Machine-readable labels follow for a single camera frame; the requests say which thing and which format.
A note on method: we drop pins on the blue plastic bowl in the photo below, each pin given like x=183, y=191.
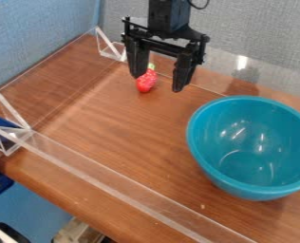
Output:
x=244, y=140

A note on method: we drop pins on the clear acrylic barrier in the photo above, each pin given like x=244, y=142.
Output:
x=104, y=152

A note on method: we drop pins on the red toy strawberry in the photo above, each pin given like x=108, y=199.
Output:
x=147, y=80

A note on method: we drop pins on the beige object under table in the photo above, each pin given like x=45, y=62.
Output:
x=77, y=232

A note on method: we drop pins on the black and white object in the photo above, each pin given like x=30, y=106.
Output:
x=10, y=235

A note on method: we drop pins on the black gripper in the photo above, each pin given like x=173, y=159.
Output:
x=165, y=33

